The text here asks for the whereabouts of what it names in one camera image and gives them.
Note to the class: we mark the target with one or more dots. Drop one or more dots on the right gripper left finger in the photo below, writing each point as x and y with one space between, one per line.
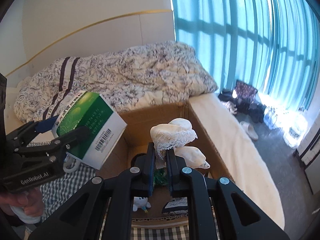
102 208

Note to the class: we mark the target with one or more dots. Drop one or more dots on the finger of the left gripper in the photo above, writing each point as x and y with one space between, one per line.
19 139
68 141

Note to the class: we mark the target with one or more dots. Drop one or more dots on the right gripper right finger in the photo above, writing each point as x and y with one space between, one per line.
217 209

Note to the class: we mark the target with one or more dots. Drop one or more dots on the black white tissue pack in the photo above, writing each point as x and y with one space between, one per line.
178 206

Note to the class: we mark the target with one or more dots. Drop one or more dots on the white figurine toy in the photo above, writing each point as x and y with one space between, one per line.
141 203

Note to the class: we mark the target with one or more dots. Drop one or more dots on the green white carton box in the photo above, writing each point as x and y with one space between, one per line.
105 127

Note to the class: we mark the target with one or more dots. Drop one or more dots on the green snack bag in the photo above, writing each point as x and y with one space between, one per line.
160 177

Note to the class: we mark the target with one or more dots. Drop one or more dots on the cream lace cloth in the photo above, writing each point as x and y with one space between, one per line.
175 136

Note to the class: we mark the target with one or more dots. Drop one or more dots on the person left hand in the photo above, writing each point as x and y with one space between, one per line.
31 203

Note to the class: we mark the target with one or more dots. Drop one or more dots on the white slipper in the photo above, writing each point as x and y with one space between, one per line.
249 129

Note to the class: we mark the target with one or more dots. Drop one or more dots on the brown cardboard box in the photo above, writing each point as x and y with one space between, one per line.
136 138

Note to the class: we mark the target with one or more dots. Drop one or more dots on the white cabinet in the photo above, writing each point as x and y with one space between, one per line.
308 156

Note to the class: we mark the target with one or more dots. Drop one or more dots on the patterned purple bag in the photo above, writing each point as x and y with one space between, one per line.
245 91

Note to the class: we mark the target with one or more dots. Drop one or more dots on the floral patterned duvet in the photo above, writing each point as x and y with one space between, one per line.
133 78

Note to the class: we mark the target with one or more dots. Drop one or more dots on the teal window curtain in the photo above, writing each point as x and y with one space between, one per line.
272 45

